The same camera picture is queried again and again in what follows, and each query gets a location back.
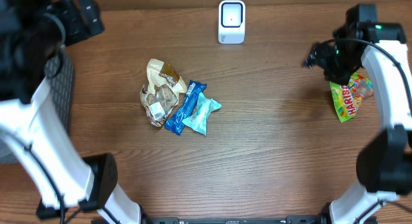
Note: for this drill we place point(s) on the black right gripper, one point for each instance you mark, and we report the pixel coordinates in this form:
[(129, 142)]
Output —
[(317, 55)]

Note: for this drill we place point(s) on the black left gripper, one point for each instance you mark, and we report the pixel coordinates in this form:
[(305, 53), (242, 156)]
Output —
[(67, 13)]

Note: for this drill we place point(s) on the green gummy candy bag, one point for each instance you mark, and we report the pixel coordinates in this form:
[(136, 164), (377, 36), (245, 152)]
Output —
[(348, 99)]

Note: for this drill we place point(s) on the beige brown snack bag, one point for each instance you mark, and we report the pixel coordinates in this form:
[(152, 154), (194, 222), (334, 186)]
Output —
[(162, 94)]

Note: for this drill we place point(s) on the light teal snack packet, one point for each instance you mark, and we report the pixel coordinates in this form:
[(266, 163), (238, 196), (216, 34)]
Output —
[(204, 107)]

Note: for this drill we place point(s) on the blue cookie packet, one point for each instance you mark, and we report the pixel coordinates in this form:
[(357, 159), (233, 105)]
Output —
[(175, 123)]

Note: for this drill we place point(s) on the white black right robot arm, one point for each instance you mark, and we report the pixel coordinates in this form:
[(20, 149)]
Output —
[(383, 167)]

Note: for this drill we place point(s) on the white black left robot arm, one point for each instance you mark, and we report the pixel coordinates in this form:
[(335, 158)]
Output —
[(33, 32)]

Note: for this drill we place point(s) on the white barcode scanner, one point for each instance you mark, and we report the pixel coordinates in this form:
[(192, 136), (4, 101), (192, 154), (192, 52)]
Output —
[(231, 22)]

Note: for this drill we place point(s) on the grey plastic mesh basket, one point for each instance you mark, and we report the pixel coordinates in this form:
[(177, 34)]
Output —
[(61, 91)]

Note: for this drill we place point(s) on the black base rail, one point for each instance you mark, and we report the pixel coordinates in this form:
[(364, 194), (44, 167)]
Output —
[(311, 219)]

